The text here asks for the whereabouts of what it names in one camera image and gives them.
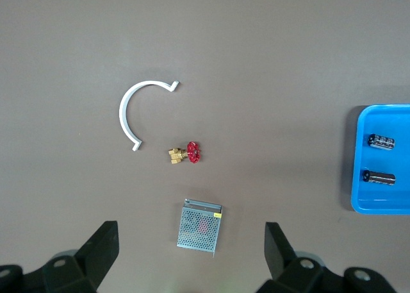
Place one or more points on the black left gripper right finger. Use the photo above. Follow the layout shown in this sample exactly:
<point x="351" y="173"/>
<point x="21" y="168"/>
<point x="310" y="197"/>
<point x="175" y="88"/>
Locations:
<point x="278" y="254"/>

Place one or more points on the white curved plastic bracket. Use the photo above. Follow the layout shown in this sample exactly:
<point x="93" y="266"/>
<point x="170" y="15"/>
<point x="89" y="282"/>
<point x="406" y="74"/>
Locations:
<point x="123" y="113"/>

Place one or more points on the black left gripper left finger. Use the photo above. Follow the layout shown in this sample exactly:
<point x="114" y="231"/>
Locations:
<point x="96" y="254"/>

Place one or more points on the blue plastic tray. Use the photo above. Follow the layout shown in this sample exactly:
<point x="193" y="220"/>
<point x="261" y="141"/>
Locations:
<point x="400" y="123"/>

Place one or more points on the perforated metal power supply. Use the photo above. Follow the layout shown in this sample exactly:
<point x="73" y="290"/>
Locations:
<point x="198" y="229"/>

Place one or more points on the plain dark brown capacitor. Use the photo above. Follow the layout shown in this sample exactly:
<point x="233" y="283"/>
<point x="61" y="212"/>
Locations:
<point x="381" y="178"/>

